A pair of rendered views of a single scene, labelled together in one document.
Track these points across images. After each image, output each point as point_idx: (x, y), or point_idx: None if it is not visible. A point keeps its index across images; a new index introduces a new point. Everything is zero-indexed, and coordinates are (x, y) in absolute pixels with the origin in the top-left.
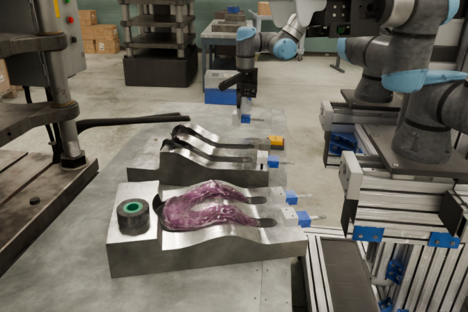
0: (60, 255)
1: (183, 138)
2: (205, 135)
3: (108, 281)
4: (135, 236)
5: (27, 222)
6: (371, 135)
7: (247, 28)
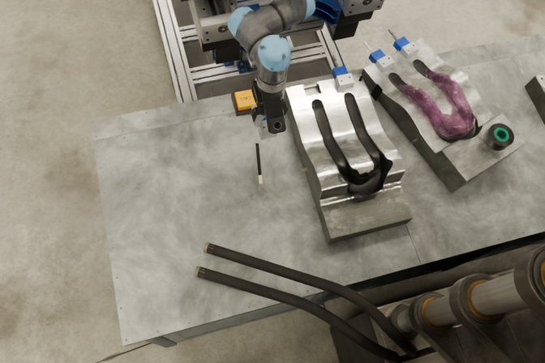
0: (517, 205)
1: (365, 161)
2: (323, 154)
3: (512, 155)
4: (510, 127)
5: (504, 273)
6: None
7: (284, 42)
